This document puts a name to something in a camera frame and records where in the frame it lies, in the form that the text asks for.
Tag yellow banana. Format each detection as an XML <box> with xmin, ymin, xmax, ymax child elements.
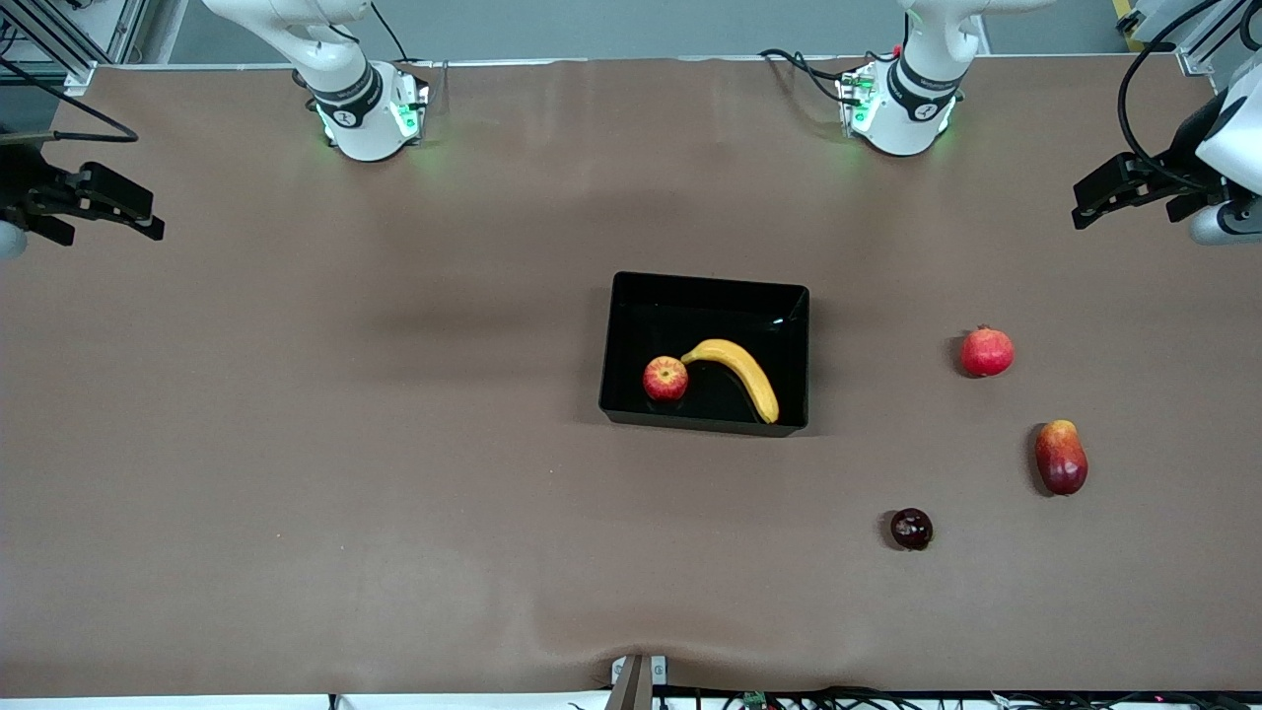
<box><xmin>680</xmin><ymin>338</ymin><xmax>781</xmax><ymax>425</ymax></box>

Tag black plastic box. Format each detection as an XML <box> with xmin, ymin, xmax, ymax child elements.
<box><xmin>597</xmin><ymin>271</ymin><xmax>811</xmax><ymax>438</ymax></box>

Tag red yellow apple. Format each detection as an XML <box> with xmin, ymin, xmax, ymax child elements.
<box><xmin>643</xmin><ymin>356</ymin><xmax>690</xmax><ymax>402</ymax></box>

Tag red pomegranate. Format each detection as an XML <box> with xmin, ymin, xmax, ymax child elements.
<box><xmin>960</xmin><ymin>324</ymin><xmax>1016</xmax><ymax>379</ymax></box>

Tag red mango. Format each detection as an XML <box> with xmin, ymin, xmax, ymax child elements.
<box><xmin>1034</xmin><ymin>420</ymin><xmax>1089</xmax><ymax>496</ymax></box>

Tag table cover mat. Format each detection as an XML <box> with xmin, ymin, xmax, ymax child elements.
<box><xmin>0</xmin><ymin>54</ymin><xmax>1262</xmax><ymax>696</ymax></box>

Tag dark purple plum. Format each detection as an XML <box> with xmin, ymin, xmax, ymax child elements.
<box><xmin>890</xmin><ymin>508</ymin><xmax>935</xmax><ymax>551</ymax></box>

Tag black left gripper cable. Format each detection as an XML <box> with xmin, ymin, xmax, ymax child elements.
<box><xmin>1117</xmin><ymin>0</ymin><xmax>1262</xmax><ymax>188</ymax></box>

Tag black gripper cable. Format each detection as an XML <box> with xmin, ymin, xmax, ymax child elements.
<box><xmin>0</xmin><ymin>54</ymin><xmax>139</xmax><ymax>145</ymax></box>
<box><xmin>1117</xmin><ymin>0</ymin><xmax>1262</xmax><ymax>188</ymax></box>

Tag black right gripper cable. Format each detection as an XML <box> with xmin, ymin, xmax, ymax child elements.
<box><xmin>0</xmin><ymin>54</ymin><xmax>139</xmax><ymax>145</ymax></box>

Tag aluminium frame profile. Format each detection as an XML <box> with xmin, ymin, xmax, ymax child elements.
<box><xmin>0</xmin><ymin>0</ymin><xmax>149</xmax><ymax>95</ymax></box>
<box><xmin>1124</xmin><ymin>0</ymin><xmax>1262</xmax><ymax>78</ymax></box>

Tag yellow black striped post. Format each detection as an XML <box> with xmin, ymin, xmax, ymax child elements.
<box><xmin>1112</xmin><ymin>0</ymin><xmax>1147</xmax><ymax>52</ymax></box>

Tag black right arm base cable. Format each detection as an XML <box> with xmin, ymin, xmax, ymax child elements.
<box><xmin>370</xmin><ymin>0</ymin><xmax>410</xmax><ymax>65</ymax></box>

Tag black arm base cable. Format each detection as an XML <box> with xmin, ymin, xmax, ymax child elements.
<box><xmin>370</xmin><ymin>0</ymin><xmax>410</xmax><ymax>65</ymax></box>
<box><xmin>757</xmin><ymin>47</ymin><xmax>869</xmax><ymax>105</ymax></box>

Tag black left arm base cable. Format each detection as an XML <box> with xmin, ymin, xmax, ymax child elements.
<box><xmin>757</xmin><ymin>47</ymin><xmax>869</xmax><ymax>105</ymax></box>

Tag metal table bracket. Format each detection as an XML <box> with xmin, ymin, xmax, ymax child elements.
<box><xmin>609</xmin><ymin>654</ymin><xmax>668</xmax><ymax>710</ymax></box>

